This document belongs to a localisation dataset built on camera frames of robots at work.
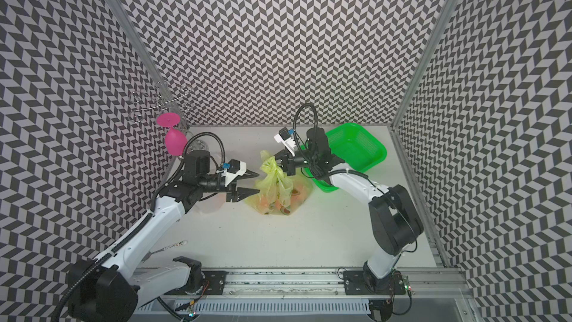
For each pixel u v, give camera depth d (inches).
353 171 22.7
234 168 23.6
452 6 28.5
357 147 43.1
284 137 26.5
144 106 37.2
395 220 17.9
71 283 15.2
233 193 25.2
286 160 27.3
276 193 29.9
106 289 14.8
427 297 30.1
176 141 33.3
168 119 31.0
